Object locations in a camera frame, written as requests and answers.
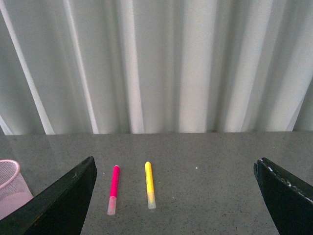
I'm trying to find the pink mesh cup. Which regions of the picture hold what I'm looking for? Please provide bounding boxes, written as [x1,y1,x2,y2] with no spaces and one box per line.
[0,160,34,220]

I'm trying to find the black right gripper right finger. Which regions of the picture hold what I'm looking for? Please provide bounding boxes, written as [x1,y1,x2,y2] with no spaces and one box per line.
[253,158,313,235]

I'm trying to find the yellow highlighter pen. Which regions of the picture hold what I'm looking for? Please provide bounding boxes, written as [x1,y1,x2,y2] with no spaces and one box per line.
[145,162,156,210]

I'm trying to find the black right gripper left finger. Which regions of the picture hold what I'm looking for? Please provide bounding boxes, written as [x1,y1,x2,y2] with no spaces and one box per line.
[0,157,97,235]

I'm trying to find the white pleated curtain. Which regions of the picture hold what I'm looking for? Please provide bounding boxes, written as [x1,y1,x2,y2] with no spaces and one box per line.
[0,0,313,135]

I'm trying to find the pink highlighter pen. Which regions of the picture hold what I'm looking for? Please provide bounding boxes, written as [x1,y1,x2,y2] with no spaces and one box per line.
[107,165,120,216]

